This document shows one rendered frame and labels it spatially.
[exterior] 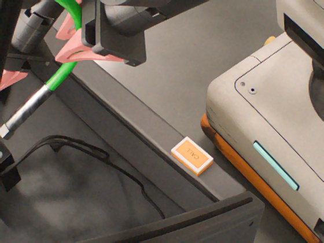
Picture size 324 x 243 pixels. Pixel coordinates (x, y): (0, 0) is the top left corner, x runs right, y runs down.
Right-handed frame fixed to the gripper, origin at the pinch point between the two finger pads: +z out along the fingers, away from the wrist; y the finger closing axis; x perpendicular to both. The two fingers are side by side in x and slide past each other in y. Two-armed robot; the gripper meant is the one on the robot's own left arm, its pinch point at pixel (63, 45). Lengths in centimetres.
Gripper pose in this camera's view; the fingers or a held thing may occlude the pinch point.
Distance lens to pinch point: 78.9
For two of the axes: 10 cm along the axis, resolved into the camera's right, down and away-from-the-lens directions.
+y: 0.9, 9.3, -3.6
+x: 6.7, 2.1, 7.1
